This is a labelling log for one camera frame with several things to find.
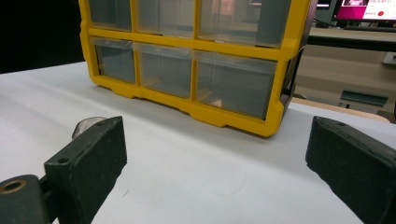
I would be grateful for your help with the grey-green tray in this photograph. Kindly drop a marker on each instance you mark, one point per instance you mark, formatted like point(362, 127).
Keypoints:
point(364, 98)

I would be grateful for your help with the dark keyboard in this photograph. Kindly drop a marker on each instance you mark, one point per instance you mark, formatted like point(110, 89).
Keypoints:
point(370, 28)

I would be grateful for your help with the clear plastic drawer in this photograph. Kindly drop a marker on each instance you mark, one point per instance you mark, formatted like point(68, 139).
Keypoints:
point(115, 60)
point(236, 85)
point(109, 14)
point(165, 70)
point(165, 17)
point(243, 21)

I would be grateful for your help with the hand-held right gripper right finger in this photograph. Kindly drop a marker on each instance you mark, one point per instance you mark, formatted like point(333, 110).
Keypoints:
point(358, 161)

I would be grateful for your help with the small translucent round object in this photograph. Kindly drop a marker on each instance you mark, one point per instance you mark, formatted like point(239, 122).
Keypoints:
point(83, 124)

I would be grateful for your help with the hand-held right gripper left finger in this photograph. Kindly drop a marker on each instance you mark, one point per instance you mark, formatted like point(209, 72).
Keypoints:
point(84, 161)

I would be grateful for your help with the yellow drawer cabinet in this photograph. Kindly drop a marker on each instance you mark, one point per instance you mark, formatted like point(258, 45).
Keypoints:
point(236, 51)

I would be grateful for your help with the computer monitor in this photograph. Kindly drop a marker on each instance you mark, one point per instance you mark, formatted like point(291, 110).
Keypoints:
point(364, 9)

